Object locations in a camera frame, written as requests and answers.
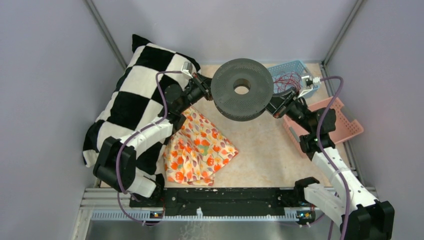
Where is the dark grey cable spool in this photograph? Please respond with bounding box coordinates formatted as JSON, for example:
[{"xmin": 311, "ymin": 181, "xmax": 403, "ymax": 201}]
[{"xmin": 210, "ymin": 58, "xmax": 274, "ymax": 122}]

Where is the pink plastic basket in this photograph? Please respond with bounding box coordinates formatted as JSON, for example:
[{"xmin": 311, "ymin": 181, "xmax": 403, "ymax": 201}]
[{"xmin": 283, "ymin": 98, "xmax": 364, "ymax": 158}]

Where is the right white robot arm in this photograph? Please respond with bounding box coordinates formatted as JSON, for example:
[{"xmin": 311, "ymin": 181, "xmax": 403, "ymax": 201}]
[{"xmin": 266, "ymin": 89, "xmax": 395, "ymax": 240}]

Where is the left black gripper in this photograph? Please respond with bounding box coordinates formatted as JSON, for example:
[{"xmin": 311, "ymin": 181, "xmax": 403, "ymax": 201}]
[{"xmin": 177, "ymin": 71, "xmax": 230, "ymax": 113}]

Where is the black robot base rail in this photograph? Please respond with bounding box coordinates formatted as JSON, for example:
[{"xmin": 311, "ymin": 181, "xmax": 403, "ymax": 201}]
[{"xmin": 129, "ymin": 187, "xmax": 318, "ymax": 220}]

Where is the blue plastic basket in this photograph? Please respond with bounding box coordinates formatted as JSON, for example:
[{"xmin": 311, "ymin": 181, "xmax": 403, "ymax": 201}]
[{"xmin": 267, "ymin": 60, "xmax": 313, "ymax": 94}]

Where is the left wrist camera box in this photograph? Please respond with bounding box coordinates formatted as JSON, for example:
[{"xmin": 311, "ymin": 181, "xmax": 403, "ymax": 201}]
[{"xmin": 181, "ymin": 61, "xmax": 195, "ymax": 80}]

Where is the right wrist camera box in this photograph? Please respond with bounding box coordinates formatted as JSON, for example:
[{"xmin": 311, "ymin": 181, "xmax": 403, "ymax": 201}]
[{"xmin": 298, "ymin": 75, "xmax": 321, "ymax": 99}]

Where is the red wire bundle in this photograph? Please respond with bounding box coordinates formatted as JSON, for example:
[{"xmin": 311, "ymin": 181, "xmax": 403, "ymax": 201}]
[{"xmin": 271, "ymin": 71, "xmax": 304, "ymax": 95}]

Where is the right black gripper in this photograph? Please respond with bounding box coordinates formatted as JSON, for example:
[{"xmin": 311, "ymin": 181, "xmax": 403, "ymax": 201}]
[{"xmin": 254, "ymin": 86, "xmax": 314, "ymax": 134}]

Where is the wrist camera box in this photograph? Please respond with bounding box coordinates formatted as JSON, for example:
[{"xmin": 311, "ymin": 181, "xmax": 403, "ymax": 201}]
[
  {"xmin": 181, "ymin": 61, "xmax": 195, "ymax": 80},
  {"xmin": 298, "ymin": 75, "xmax": 321, "ymax": 99}
]

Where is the floral orange cloth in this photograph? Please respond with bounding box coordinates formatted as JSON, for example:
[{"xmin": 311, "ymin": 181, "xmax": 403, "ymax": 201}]
[{"xmin": 162, "ymin": 107, "xmax": 239, "ymax": 186}]

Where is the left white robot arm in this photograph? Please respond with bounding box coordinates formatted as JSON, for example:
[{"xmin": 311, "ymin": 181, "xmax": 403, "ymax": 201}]
[{"xmin": 93, "ymin": 71, "xmax": 212, "ymax": 207}]

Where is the black white checkered pillow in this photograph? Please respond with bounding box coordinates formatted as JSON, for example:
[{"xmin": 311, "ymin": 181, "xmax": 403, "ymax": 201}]
[{"xmin": 82, "ymin": 34, "xmax": 201, "ymax": 168}]

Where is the white slotted cable duct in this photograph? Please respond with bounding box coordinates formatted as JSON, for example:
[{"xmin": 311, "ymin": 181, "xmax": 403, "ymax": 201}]
[{"xmin": 91, "ymin": 208, "xmax": 312, "ymax": 222}]

